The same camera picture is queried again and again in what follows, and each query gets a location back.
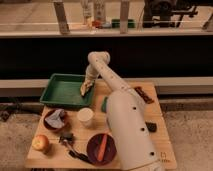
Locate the peeled yellow banana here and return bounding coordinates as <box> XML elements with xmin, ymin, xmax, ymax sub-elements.
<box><xmin>80</xmin><ymin>83</ymin><xmax>91</xmax><ymax>97</ymax></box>

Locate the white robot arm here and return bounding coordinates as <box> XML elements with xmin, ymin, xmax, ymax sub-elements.
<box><xmin>86</xmin><ymin>52</ymin><xmax>165</xmax><ymax>171</ymax></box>

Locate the white plastic cup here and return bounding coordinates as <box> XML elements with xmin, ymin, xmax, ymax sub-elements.
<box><xmin>77</xmin><ymin>108</ymin><xmax>94</xmax><ymax>127</ymax></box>

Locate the teal green sponge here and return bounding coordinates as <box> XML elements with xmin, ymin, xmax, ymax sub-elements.
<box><xmin>101</xmin><ymin>97</ymin><xmax>108</xmax><ymax>113</ymax></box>

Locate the green plastic tray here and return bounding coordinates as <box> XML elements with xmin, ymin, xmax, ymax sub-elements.
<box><xmin>40</xmin><ymin>73</ymin><xmax>94</xmax><ymax>109</ymax></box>

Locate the dark red bowl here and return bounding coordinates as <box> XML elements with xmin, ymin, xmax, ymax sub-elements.
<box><xmin>43</xmin><ymin>109</ymin><xmax>69</xmax><ymax>133</ymax></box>

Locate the dark red grapes bunch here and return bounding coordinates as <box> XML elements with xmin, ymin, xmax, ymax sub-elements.
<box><xmin>134</xmin><ymin>87</ymin><xmax>154</xmax><ymax>104</ymax></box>

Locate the crumpled grey white cloth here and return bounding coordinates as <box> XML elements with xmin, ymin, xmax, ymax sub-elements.
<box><xmin>45</xmin><ymin>109</ymin><xmax>65</xmax><ymax>129</ymax></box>

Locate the small black toy car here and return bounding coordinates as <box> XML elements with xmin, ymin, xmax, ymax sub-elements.
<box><xmin>59</xmin><ymin>133</ymin><xmax>74</xmax><ymax>143</ymax></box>

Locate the green container on shelf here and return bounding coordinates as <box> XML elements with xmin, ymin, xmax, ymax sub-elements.
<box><xmin>111</xmin><ymin>19</ymin><xmax>135</xmax><ymax>28</ymax></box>

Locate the dark purple plate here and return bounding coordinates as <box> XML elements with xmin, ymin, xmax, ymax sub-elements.
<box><xmin>86</xmin><ymin>133</ymin><xmax>117</xmax><ymax>166</ymax></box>

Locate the orange carrot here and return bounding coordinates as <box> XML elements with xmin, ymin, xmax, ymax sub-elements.
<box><xmin>97</xmin><ymin>134</ymin><xmax>108</xmax><ymax>162</ymax></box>

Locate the black rectangular box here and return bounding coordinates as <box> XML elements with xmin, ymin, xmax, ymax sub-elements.
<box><xmin>146</xmin><ymin>122</ymin><xmax>157</xmax><ymax>133</ymax></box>

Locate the red yellow apple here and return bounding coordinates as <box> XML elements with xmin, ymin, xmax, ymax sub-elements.
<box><xmin>32</xmin><ymin>135</ymin><xmax>50</xmax><ymax>152</ymax></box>

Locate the black machine in background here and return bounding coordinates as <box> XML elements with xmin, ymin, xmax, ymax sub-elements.
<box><xmin>142</xmin><ymin>0</ymin><xmax>198</xmax><ymax>28</ymax></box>

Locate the black handled tool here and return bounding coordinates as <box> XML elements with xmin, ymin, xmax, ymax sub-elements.
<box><xmin>66</xmin><ymin>143</ymin><xmax>92</xmax><ymax>164</ymax></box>

